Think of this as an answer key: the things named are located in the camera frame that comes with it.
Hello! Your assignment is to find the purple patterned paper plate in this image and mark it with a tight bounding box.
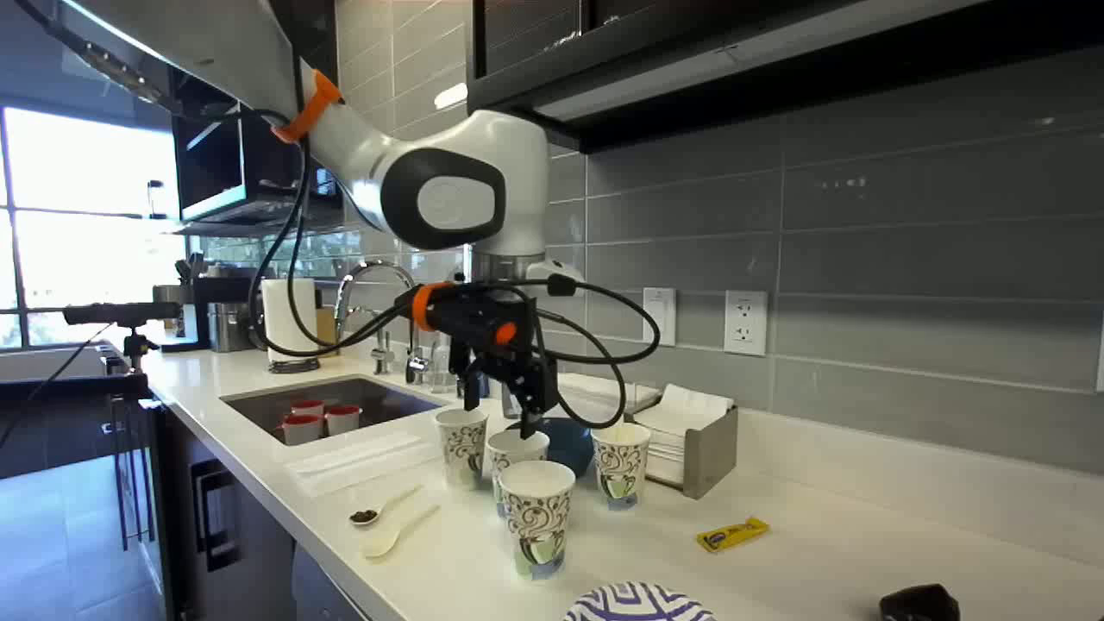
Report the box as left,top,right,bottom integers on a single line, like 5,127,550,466
559,579,717,621

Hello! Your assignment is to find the bright window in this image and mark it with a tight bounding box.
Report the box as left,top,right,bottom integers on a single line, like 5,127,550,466
0,100,189,352

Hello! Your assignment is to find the white paper towel roll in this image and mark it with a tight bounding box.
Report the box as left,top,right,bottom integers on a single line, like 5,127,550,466
259,275,321,372

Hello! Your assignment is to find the steel sink basin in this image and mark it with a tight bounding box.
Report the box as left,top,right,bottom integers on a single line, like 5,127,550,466
219,372,447,452

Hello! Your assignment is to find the dark coffee machine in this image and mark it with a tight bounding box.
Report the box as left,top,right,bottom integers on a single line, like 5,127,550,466
174,256,265,357

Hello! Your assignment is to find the small black object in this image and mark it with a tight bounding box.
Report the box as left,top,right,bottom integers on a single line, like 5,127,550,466
876,582,962,621

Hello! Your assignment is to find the dark wall cabinet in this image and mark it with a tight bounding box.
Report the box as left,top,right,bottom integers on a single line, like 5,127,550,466
462,0,1104,156

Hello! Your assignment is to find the black microwave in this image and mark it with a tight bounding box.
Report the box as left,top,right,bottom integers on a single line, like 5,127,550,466
169,103,345,228

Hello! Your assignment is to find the orange cable clip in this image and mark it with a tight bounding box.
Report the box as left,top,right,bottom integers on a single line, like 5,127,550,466
272,70,347,147

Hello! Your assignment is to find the black side table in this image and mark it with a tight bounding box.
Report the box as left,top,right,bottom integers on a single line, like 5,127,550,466
0,343,163,484

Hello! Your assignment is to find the flat white paper napkin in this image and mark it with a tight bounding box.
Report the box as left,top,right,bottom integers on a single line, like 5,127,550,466
282,432,431,486

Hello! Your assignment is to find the blue bowl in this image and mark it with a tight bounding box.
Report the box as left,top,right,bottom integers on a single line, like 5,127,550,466
538,413,602,484

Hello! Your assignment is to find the black base cabinet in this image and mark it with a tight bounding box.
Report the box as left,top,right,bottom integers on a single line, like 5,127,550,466
151,405,384,621

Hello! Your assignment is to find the under-cabinet light strip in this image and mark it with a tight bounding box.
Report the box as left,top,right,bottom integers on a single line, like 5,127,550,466
527,0,981,127

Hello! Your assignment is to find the patterned white paper cup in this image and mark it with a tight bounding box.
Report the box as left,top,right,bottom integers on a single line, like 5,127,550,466
487,425,557,490
434,406,493,495
589,420,656,515
493,458,580,582

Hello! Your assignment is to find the small chrome tap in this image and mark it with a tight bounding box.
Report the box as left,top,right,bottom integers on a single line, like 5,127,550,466
401,328,438,390

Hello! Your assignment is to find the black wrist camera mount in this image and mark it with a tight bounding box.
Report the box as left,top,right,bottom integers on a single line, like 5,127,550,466
392,280,546,352

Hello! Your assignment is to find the clear acrylic napkin holder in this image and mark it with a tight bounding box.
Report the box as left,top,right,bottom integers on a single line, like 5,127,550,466
627,384,741,499

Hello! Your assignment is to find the white napkin stack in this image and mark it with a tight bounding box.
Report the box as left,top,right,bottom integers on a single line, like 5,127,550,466
630,384,738,486

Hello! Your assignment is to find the chrome arched faucet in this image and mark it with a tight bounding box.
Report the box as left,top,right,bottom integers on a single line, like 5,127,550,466
330,256,422,384

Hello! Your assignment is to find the black cable bundle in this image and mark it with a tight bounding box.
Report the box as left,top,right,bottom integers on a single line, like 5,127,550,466
240,103,666,432

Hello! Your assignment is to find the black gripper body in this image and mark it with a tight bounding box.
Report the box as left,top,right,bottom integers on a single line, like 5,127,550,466
446,318,561,405

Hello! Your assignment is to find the yellow packet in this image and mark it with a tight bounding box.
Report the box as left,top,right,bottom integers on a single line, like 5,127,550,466
694,515,774,556

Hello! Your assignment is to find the white light switch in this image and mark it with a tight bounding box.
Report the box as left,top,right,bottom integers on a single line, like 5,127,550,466
640,282,680,349

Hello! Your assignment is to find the black camera on tripod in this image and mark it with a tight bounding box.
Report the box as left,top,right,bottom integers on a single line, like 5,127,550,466
58,298,189,372

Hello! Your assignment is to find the white wall outlet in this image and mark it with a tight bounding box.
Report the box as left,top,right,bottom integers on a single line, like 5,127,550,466
721,288,774,359

